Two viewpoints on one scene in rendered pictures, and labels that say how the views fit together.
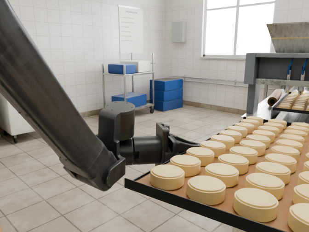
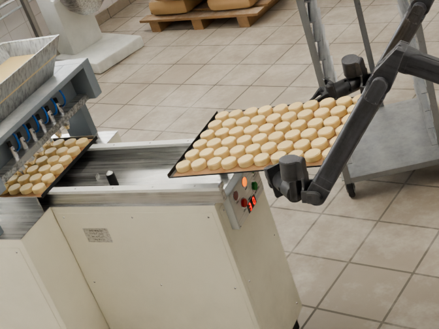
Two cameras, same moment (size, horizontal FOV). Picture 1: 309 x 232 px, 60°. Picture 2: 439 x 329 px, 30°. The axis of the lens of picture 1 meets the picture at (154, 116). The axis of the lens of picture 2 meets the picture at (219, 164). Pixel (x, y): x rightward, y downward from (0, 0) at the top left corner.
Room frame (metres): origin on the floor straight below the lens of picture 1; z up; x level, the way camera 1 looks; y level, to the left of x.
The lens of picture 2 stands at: (0.66, 2.03, 2.21)
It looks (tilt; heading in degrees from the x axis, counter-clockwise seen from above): 28 degrees down; 270
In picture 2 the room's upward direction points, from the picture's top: 19 degrees counter-clockwise
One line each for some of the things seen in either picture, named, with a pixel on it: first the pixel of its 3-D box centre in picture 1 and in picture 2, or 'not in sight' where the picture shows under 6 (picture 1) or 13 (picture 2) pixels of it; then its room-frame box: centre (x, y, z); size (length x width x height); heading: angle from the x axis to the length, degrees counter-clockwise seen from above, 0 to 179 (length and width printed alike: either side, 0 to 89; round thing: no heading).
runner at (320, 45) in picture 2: not in sight; (319, 29); (0.04, -1.53, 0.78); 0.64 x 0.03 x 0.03; 77
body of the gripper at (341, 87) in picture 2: not in sight; (338, 90); (0.22, -0.43, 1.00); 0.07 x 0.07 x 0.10; 11
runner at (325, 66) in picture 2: not in sight; (323, 47); (0.04, -1.53, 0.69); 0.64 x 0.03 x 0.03; 77
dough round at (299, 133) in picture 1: (295, 135); (228, 142); (0.62, -0.34, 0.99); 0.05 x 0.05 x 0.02
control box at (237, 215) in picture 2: not in sight; (243, 192); (0.63, -0.39, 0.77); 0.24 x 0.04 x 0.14; 57
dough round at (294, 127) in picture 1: (297, 131); (214, 143); (0.67, -0.37, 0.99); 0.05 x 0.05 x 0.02
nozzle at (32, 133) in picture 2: not in sight; (36, 134); (1.28, -0.77, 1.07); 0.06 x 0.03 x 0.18; 147
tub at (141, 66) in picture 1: (135, 66); not in sight; (5.03, 0.35, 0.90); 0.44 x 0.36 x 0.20; 54
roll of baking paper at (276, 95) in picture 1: (275, 96); not in sight; (1.87, -0.86, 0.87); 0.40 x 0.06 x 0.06; 151
